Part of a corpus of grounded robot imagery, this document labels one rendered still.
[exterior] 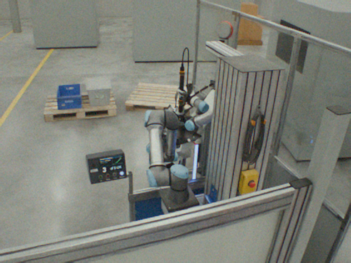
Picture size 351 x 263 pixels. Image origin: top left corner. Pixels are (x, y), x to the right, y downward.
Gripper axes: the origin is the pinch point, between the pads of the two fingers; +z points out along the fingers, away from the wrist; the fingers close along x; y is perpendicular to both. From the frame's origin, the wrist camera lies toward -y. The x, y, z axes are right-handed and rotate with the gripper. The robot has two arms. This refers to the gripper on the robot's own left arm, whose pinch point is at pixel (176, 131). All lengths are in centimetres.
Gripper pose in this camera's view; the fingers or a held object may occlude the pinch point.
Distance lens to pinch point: 272.3
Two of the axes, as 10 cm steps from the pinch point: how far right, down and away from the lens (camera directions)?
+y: -8.4, -1.9, 5.1
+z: 5.4, -3.9, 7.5
